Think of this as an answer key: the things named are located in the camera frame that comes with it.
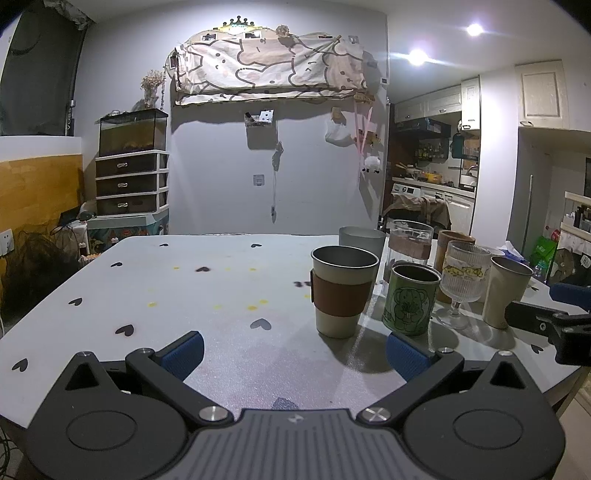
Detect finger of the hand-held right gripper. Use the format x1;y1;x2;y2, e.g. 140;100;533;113
551;282;591;306
504;300;591;366

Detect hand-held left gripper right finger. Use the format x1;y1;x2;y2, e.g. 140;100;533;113
358;333;532;424

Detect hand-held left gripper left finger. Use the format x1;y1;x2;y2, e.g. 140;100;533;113
64;330;234;426

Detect beige cup with brown sleeve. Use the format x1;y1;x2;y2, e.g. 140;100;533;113
311;246;380;339

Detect plain beige cup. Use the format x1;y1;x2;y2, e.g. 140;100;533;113
482;256;535;330

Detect green printed tin cup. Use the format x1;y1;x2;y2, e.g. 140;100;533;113
382;261;443;337

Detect glass cup with brown sleeve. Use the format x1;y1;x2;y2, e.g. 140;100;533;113
386;220;435;279

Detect brown wooden cup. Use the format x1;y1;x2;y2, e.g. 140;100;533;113
433;229;476;278

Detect grey cup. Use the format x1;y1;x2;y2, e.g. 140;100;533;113
338;226;387;265

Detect green bag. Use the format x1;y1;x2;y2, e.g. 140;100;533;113
528;235;558;281

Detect ribbed glass goblet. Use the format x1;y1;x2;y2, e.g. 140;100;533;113
436;240;493;330

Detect patterned low cabinet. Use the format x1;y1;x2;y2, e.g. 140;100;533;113
87;213;170;254

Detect cloth-covered chair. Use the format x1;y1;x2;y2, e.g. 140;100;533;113
382;193;452;232

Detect washing machine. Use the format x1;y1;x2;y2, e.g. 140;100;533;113
391;182;448;200

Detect white drawer unit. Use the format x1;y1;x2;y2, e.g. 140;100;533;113
95;151;170;217

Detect pink ribbons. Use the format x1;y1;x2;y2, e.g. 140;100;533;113
355;102;378;162

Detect glass fish tank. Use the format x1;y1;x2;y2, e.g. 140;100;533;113
98;109;169;158

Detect white plastic bag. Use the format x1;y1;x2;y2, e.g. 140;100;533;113
324;117;352;144

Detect dried flowers in vase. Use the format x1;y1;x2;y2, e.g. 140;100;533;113
140;69;166;110

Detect printed blanket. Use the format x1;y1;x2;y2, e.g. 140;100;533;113
165;30;369;107

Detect dark curtain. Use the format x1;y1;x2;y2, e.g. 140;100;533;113
0;0;89;138

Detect crown decoration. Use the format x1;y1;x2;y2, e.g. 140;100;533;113
220;16;260;31

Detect white wall cabinet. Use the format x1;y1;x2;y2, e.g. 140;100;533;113
515;60;568;130

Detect metal wall bracket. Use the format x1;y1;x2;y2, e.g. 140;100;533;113
244;108;276;126

